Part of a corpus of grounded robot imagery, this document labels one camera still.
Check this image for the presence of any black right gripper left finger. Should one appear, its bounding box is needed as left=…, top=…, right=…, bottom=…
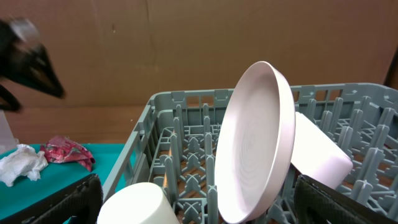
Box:
left=1, top=174, right=103, bottom=224

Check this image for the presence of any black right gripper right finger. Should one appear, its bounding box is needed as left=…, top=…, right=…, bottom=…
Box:
left=294, top=175, right=397, bottom=224

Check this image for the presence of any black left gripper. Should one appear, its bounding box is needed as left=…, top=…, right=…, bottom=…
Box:
left=1, top=17, right=65, bottom=98

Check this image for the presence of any pink bowl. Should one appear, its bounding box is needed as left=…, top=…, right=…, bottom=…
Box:
left=291, top=112, right=353, bottom=189

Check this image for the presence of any white cup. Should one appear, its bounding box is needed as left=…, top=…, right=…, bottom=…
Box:
left=97, top=182, right=179, bottom=224

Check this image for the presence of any white round plate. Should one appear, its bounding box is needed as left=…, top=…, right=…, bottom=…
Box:
left=215, top=61, right=295, bottom=223

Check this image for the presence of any teal plastic tray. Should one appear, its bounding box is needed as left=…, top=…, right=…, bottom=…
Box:
left=1, top=144, right=124, bottom=219

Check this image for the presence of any red crumpled wrapper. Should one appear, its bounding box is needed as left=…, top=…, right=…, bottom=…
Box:
left=40, top=136, right=96, bottom=172

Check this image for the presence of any crumpled white napkin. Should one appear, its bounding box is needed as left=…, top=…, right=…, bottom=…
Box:
left=1, top=144, right=48, bottom=187

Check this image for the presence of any clear plastic container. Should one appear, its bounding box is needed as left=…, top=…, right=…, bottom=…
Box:
left=0, top=110, right=19, bottom=154

